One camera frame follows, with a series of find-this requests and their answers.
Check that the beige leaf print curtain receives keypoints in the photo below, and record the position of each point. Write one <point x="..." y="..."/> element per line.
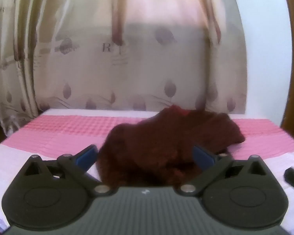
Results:
<point x="100" y="66"/>

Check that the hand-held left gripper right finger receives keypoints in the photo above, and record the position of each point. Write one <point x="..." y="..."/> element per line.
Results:
<point x="202" y="157"/>

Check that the dark red fuzzy garment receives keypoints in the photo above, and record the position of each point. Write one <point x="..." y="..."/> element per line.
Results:
<point x="161" y="139"/>

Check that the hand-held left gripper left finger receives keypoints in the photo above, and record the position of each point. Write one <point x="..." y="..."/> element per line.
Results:
<point x="86" y="156"/>

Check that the pink and white bed sheet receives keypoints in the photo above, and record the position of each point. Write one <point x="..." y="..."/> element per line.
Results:
<point x="51" y="132"/>

